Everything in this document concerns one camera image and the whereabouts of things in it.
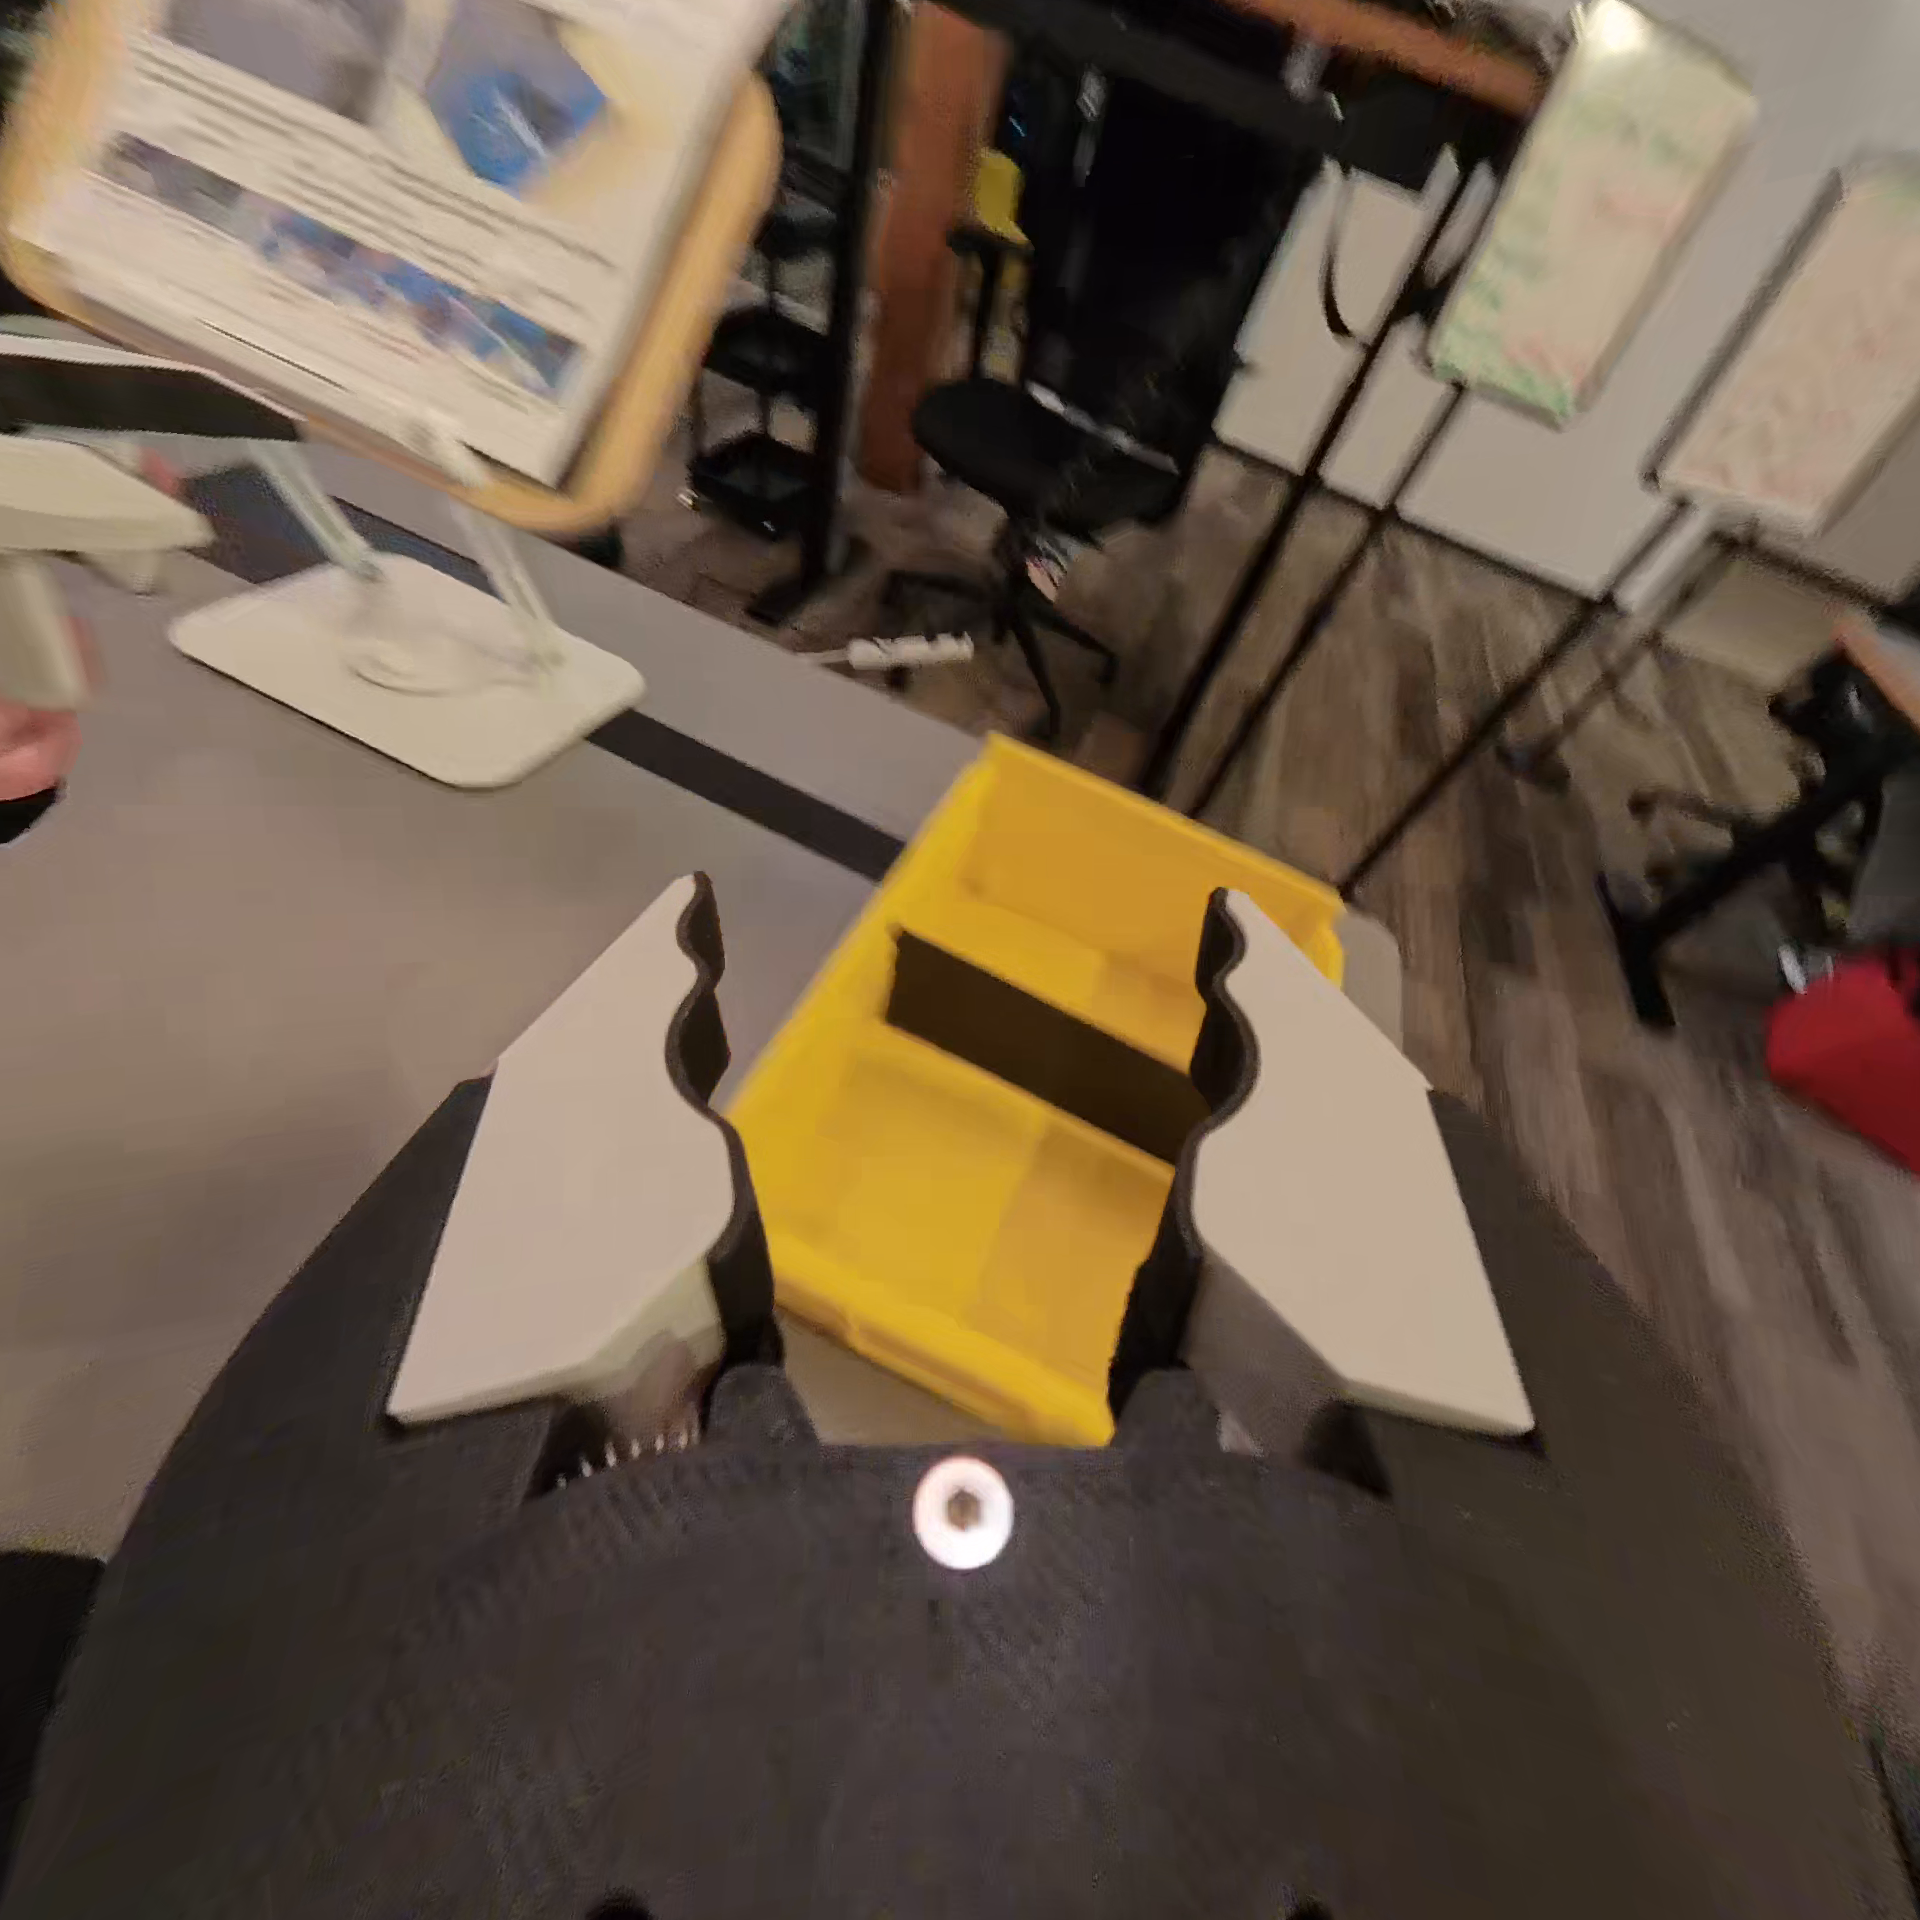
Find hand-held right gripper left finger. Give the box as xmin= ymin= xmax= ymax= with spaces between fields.
xmin=385 ymin=872 xmax=785 ymax=1445

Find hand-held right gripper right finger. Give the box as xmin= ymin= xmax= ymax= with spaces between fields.
xmin=1106 ymin=887 xmax=1535 ymax=1455

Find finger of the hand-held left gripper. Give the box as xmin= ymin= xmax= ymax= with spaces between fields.
xmin=0 ymin=328 xmax=307 ymax=448
xmin=0 ymin=435 xmax=215 ymax=594

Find yellow plastic bin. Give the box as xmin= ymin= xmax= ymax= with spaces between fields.
xmin=723 ymin=731 xmax=1347 ymax=1451

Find person's left hand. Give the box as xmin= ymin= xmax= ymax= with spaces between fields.
xmin=0 ymin=705 xmax=79 ymax=807

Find instruction sheet on stand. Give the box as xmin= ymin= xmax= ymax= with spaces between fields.
xmin=0 ymin=0 xmax=798 ymax=485

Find black bin divider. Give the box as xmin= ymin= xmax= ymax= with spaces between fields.
xmin=884 ymin=930 xmax=1213 ymax=1164

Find red bag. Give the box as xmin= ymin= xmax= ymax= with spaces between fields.
xmin=1763 ymin=952 xmax=1920 ymax=1172

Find acrylic sign holder with paper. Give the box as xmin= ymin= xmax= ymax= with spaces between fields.
xmin=0 ymin=75 xmax=785 ymax=539

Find black rolling cart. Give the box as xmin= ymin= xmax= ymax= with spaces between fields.
xmin=689 ymin=285 xmax=845 ymax=544

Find black metal pole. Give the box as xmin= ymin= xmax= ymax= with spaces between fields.
xmin=747 ymin=0 xmax=887 ymax=629

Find black swivel office chair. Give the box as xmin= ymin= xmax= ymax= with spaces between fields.
xmin=900 ymin=224 xmax=1187 ymax=745

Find wooden pillar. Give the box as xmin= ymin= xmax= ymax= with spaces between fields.
xmin=862 ymin=0 xmax=993 ymax=497

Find whiteboard on black stand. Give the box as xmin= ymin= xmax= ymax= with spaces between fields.
xmin=1141 ymin=0 xmax=1761 ymax=811
xmin=1334 ymin=151 xmax=1920 ymax=904

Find dark wooden desk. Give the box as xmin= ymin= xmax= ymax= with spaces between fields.
xmin=930 ymin=0 xmax=1561 ymax=196

